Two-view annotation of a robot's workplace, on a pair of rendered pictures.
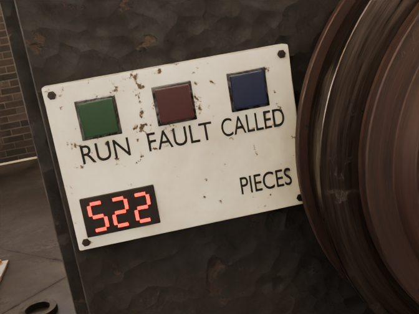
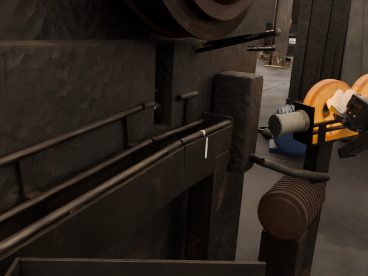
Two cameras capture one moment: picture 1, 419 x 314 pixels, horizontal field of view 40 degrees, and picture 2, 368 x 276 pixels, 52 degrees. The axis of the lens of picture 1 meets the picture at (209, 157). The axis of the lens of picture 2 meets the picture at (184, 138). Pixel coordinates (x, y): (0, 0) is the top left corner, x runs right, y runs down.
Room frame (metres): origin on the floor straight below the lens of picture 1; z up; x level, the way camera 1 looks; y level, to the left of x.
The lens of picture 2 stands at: (0.13, 0.24, 0.91)
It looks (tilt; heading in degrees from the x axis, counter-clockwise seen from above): 17 degrees down; 308
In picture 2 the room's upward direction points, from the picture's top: 3 degrees clockwise
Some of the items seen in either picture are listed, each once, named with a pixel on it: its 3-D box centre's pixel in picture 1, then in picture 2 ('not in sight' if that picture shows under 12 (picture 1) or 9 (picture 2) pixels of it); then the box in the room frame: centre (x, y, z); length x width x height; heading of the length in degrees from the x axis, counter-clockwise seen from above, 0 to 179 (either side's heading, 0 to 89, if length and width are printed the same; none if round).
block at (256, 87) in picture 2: not in sight; (234, 121); (0.59, -0.55, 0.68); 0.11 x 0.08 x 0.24; 7
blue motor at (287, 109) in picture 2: not in sight; (291, 127); (1.22, -2.51, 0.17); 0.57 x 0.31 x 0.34; 117
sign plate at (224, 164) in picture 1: (181, 147); not in sight; (0.62, 0.03, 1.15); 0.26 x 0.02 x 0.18; 97
